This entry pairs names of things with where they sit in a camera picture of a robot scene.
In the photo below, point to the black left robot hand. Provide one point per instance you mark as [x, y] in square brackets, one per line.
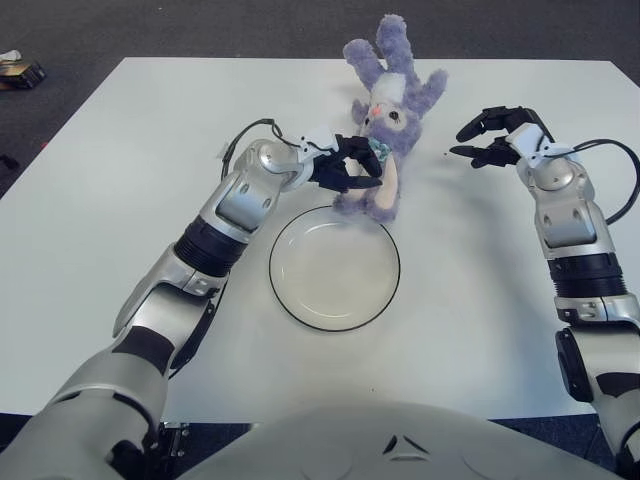
[357, 147]

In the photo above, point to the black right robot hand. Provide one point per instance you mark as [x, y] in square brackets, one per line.
[500, 152]

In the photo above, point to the purple plush bunny doll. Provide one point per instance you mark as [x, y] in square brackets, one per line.
[400, 130]

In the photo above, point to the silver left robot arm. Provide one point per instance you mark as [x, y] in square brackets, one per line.
[150, 320]

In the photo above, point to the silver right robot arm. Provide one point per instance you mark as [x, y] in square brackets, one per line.
[570, 220]

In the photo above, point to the white plate with black rim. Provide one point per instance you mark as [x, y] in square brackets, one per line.
[335, 280]

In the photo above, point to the grey robot torso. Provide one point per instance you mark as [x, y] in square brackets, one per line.
[350, 440]

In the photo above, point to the brown and black box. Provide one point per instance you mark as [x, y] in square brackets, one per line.
[22, 75]

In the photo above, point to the black chair base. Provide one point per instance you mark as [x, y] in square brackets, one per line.
[6, 162]

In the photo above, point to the white paper sheet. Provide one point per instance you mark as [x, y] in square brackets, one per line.
[9, 55]

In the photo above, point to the black metal bracket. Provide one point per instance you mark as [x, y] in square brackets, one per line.
[175, 440]

